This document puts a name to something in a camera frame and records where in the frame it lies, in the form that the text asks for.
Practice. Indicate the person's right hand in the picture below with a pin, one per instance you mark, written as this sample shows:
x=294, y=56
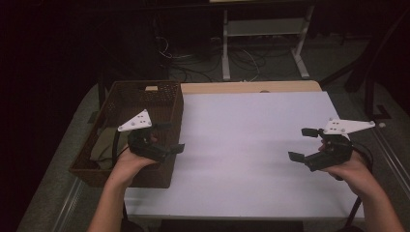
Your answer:
x=354, y=174

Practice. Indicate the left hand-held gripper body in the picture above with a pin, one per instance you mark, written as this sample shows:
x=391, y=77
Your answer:
x=141, y=145

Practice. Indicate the light wooden table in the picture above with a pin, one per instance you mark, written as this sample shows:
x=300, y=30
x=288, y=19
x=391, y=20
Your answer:
x=225, y=87

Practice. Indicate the person's left hand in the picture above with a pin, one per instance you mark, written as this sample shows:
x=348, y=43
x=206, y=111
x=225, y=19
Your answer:
x=127, y=167

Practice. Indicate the black metal stand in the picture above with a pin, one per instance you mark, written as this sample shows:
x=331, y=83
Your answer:
x=369, y=96

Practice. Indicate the brown woven basket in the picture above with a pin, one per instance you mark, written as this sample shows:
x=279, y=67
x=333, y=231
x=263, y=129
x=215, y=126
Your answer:
x=167, y=106

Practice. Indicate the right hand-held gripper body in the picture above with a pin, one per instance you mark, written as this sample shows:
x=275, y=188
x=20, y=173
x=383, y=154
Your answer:
x=335, y=151

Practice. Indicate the olive green shorts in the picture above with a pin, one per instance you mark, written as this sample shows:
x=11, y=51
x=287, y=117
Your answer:
x=103, y=145

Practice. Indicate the small white round object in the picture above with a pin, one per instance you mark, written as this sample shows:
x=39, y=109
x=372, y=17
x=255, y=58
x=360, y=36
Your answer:
x=382, y=125

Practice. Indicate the metal floor rail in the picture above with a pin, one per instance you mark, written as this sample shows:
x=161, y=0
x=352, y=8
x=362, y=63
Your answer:
x=67, y=206
x=391, y=161

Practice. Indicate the white metal desk frame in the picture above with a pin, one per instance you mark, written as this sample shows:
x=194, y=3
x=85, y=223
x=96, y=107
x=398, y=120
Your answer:
x=225, y=48

